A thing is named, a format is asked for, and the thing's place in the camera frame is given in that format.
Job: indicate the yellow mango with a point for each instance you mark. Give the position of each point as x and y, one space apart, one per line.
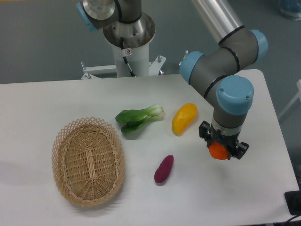
183 118

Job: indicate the woven wicker basket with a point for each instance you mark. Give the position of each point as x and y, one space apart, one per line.
88 162

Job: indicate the purple sweet potato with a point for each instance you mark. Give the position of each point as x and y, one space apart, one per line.
164 169

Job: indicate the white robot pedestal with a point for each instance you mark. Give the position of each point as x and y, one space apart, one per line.
130 46

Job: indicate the orange fruit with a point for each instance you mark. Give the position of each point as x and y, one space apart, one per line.
218 151

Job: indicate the green bok choy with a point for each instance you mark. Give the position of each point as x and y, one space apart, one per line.
134 119

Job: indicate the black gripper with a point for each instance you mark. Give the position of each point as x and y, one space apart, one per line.
235 148

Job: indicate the white frame at right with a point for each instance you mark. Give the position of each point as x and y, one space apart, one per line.
291 105

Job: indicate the black device at table edge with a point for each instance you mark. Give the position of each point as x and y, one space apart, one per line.
293 201

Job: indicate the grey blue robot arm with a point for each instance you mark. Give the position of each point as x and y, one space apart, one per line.
214 77

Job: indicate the blue bag in corner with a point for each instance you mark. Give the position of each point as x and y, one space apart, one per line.
290 8

